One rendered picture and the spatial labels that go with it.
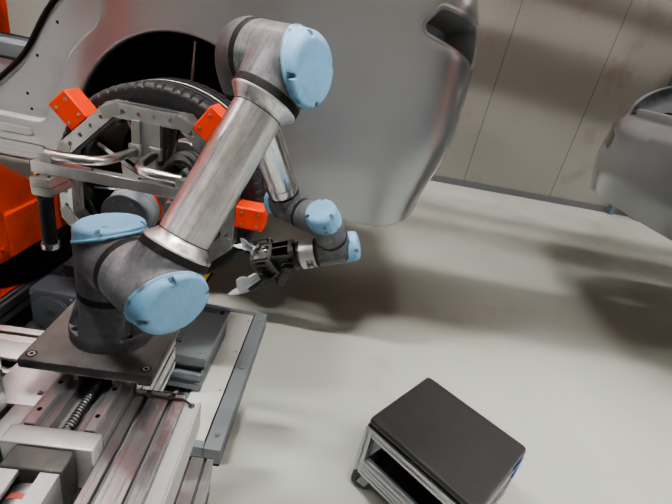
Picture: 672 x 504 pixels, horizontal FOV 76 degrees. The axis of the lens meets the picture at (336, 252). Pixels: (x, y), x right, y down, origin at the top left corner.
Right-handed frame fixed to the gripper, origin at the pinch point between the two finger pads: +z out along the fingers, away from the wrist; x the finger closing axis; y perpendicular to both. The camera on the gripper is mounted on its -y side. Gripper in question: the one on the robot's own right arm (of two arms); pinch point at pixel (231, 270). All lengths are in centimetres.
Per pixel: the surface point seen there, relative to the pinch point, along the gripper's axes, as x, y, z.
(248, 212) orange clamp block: -23.1, -4.4, -1.2
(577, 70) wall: -388, -281, -269
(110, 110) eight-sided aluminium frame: -41, 28, 28
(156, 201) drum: -21.6, 9.3, 21.0
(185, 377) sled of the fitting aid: 8, -55, 44
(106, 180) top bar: -17.2, 24.4, 24.5
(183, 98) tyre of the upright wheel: -48, 22, 10
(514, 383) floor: -1, -148, -87
